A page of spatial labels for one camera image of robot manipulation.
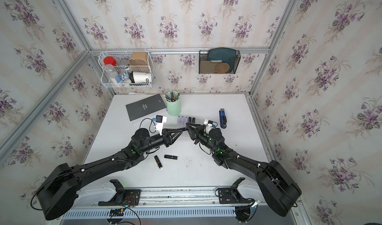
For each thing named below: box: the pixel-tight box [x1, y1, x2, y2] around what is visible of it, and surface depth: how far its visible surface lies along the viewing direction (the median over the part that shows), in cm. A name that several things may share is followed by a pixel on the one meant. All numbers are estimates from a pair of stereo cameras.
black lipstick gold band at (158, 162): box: [154, 155, 163, 169], surface depth 86 cm
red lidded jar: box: [103, 56, 117, 67], surface depth 94 cm
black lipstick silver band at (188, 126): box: [185, 122, 192, 132], surface depth 76 cm
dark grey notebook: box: [125, 93, 167, 122], surface depth 110 cm
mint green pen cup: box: [165, 90, 182, 116], surface depth 103 cm
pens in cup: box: [164, 89, 181, 103], surface depth 103 cm
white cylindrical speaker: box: [129, 70, 152, 84], surface depth 95 cm
